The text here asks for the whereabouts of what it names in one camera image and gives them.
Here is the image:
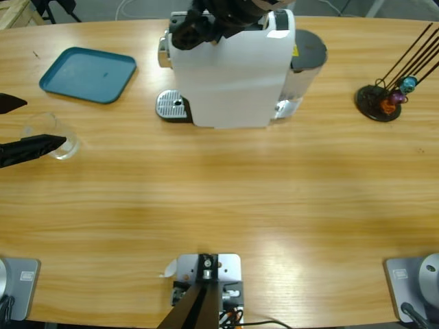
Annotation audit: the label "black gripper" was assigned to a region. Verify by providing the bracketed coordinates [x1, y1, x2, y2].
[171, 0, 265, 51]

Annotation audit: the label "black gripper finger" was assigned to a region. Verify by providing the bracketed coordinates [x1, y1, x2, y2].
[0, 134, 67, 169]
[0, 93, 28, 116]

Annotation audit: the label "clear drinking glass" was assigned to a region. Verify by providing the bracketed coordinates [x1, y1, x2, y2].
[20, 112, 82, 161]

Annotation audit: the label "white capsule coffee machine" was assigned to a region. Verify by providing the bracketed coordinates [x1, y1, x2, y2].
[156, 10, 296, 130]

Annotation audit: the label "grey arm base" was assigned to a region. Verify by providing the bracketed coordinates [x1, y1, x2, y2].
[383, 252, 439, 324]
[0, 257, 41, 322]

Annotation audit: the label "orange coffee capsule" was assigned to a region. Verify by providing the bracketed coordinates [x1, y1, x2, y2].
[379, 98, 396, 115]

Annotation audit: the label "teal coffee capsule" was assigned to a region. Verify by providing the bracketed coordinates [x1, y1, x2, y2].
[401, 75, 418, 93]

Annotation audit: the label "teal plastic tray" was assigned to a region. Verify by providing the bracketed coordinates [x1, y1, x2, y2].
[38, 47, 138, 106]

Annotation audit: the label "clear water tank dark lid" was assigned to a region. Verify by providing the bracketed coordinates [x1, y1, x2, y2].
[274, 29, 329, 121]

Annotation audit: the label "black chair legs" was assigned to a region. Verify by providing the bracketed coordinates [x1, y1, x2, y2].
[32, 0, 83, 24]

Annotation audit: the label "black capsule holder with rods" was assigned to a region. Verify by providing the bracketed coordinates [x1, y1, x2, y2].
[355, 22, 439, 123]

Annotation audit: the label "white floor cable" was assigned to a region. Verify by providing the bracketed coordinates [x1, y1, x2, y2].
[115, 0, 158, 19]

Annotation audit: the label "black base cable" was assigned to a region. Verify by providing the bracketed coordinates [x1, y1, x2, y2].
[400, 302, 431, 329]
[0, 294, 15, 323]

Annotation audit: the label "grey metal frame leg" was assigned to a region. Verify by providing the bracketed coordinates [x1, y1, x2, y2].
[365, 0, 387, 18]

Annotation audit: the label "black cable at white block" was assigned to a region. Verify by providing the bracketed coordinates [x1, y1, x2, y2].
[239, 320, 292, 329]

